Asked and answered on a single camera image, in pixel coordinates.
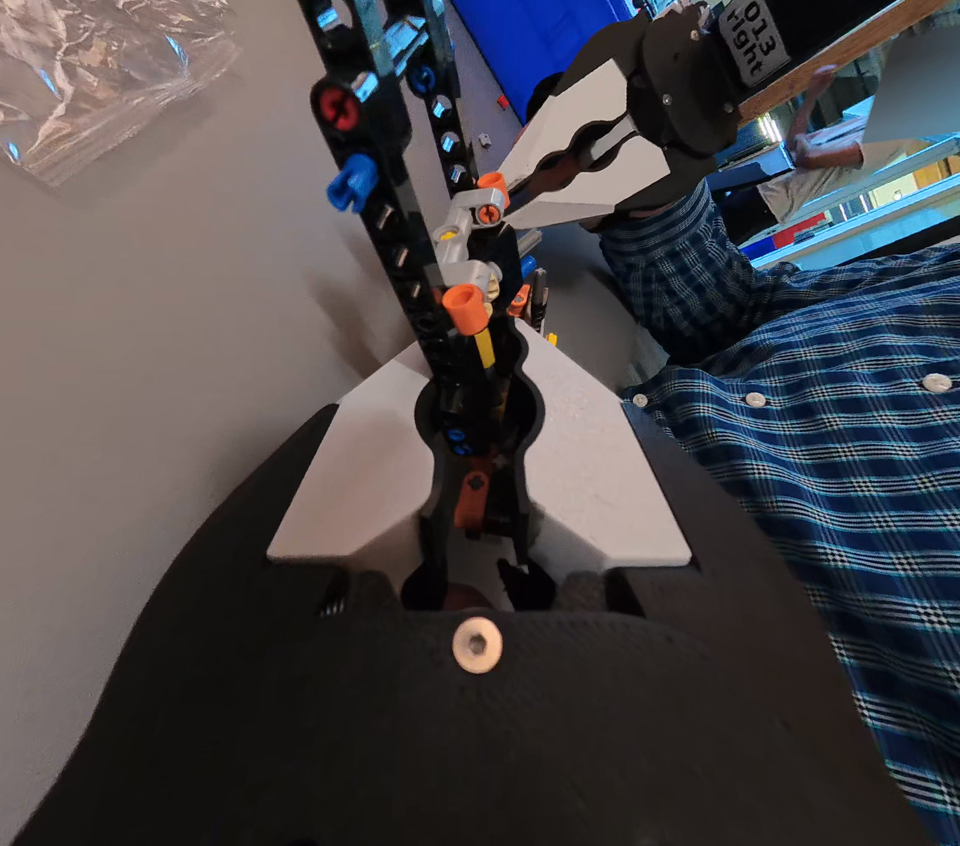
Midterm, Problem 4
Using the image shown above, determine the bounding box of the clear plastic bag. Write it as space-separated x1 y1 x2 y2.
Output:
0 0 243 189

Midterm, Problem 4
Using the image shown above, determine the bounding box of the person's plaid shirt torso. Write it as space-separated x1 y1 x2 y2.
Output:
621 244 960 828

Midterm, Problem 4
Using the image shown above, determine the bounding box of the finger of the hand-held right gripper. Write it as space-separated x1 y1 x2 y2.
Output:
508 132 674 232
497 58 633 189

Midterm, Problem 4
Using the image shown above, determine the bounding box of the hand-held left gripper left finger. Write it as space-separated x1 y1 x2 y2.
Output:
264 338 453 561

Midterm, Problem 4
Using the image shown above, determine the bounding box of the person's right forearm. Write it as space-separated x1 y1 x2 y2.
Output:
598 177 800 367

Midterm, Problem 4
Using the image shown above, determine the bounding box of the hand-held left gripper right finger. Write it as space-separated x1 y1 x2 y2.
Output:
514 319 693 571

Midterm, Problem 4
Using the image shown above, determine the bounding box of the black lego beam assembly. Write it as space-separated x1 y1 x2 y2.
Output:
251 0 558 566

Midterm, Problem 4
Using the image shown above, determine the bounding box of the wooden beam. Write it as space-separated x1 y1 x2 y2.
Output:
737 0 960 129

